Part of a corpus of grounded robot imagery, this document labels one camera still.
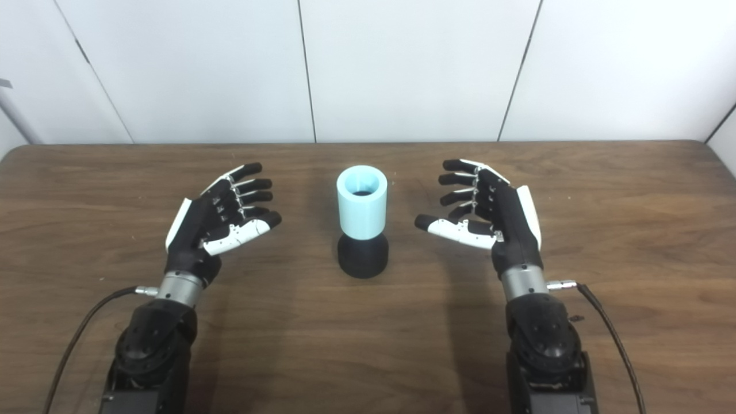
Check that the black and white right hand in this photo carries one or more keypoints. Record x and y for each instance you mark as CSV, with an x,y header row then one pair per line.
x,y
514,230

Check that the black and white left hand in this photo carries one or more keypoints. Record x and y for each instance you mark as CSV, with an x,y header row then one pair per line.
x,y
198,230

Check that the black flared nozzle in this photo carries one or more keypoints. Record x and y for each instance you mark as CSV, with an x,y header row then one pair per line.
x,y
362,259

